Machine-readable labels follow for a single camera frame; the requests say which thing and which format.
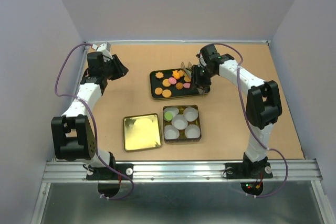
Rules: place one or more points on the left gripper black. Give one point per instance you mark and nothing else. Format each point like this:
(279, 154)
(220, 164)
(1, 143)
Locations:
(121, 70)

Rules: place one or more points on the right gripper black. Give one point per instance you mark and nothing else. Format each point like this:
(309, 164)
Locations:
(196, 81)

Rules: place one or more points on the metal tongs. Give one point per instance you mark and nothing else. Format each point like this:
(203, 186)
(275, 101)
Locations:
(187, 68)

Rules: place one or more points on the green round cookie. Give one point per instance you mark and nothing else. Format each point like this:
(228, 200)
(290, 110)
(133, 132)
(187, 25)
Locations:
(168, 116)

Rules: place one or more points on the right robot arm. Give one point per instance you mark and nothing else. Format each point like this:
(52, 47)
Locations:
(261, 104)

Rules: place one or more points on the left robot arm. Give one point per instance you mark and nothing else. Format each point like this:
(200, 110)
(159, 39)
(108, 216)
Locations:
(74, 133)

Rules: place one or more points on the pink cookie lower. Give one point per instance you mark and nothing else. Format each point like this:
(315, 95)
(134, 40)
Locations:
(186, 85)

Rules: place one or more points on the orange star cookie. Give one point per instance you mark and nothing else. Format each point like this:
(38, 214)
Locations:
(179, 86)

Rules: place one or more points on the orange bear cookie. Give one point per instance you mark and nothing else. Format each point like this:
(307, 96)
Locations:
(176, 74)

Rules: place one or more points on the pink round cookie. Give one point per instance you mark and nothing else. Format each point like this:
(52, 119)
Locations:
(172, 81)

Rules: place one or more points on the black cookie tray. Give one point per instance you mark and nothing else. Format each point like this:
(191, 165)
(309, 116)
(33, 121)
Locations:
(171, 84)

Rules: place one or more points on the orange round cookie middle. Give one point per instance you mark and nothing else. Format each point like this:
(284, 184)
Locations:
(166, 83)

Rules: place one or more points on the orange round cookie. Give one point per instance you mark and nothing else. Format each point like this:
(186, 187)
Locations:
(166, 93)
(166, 83)
(158, 91)

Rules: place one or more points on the white paper cup top-right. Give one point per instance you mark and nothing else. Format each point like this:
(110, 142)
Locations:
(191, 114)

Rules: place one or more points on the orange round cookie bottom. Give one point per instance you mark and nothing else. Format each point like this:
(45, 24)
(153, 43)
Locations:
(166, 93)

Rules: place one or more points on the orange flower cookie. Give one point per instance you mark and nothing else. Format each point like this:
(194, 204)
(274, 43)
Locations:
(159, 75)

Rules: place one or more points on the white paper cup top-left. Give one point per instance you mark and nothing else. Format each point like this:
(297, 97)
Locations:
(173, 110)

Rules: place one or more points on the orange round cookie left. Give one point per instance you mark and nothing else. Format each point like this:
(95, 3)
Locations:
(158, 91)

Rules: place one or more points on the white paper cup centre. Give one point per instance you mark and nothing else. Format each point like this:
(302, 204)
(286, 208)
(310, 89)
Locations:
(179, 122)

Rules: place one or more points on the gold cookie tin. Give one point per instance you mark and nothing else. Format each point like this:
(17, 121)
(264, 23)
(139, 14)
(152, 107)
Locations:
(182, 138)

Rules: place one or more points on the white paper cup bottom-right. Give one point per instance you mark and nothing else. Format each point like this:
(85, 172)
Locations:
(192, 132)

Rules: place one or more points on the white paper cup bottom-left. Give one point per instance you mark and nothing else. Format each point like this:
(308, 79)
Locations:
(171, 133)

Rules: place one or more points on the gold tin lid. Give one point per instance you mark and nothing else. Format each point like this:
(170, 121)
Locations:
(141, 132)

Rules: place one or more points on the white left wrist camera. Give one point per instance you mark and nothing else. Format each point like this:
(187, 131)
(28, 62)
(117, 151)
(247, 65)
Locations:
(104, 48)

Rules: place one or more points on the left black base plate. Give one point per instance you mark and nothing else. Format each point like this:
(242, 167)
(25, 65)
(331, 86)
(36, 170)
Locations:
(103, 173)

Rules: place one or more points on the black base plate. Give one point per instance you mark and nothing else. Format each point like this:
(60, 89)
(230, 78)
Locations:
(248, 170)
(103, 173)

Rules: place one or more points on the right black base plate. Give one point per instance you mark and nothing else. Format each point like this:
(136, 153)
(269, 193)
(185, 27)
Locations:
(248, 170)

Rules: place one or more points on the aluminium front rail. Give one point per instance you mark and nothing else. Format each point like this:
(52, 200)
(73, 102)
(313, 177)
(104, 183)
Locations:
(184, 172)

